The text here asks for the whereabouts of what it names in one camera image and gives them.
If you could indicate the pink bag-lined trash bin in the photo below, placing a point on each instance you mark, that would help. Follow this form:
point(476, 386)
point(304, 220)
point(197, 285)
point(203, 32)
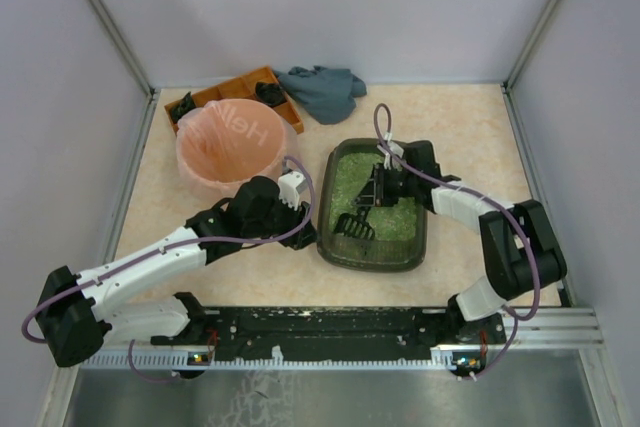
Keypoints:
point(227, 142)

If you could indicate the dark litter box tray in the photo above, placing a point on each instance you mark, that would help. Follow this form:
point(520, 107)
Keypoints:
point(398, 236)

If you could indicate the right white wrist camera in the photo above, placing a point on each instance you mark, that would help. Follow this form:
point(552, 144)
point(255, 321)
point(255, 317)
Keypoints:
point(392, 152)

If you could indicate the dark rolled item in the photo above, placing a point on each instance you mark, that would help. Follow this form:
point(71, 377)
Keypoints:
point(270, 94)
point(182, 107)

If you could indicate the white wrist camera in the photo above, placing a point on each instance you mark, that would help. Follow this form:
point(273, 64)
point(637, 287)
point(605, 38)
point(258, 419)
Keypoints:
point(291, 186)
point(392, 152)

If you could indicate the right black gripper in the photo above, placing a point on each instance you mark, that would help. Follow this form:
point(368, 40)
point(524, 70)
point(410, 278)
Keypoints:
point(385, 187)

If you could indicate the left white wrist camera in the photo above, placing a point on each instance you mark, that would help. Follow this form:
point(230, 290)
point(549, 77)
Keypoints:
point(291, 186)

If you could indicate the black litter scoop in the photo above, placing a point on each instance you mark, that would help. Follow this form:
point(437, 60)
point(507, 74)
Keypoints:
point(355, 225)

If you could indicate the orange compartment tray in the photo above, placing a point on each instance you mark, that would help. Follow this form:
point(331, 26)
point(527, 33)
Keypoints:
point(243, 87)

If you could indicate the blue-grey cloth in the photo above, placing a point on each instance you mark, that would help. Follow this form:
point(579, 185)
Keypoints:
point(328, 95)

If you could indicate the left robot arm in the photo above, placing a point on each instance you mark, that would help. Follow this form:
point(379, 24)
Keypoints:
point(79, 313)

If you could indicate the dark rolled item far right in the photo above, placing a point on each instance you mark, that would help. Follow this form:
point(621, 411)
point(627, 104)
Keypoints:
point(270, 94)

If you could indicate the dark rolled item far left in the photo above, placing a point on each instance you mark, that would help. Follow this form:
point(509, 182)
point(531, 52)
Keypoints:
point(182, 107)

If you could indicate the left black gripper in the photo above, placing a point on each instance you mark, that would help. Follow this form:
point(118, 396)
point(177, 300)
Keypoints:
point(298, 229)

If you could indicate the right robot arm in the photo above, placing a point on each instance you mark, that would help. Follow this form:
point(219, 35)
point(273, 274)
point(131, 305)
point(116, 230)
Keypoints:
point(520, 250)

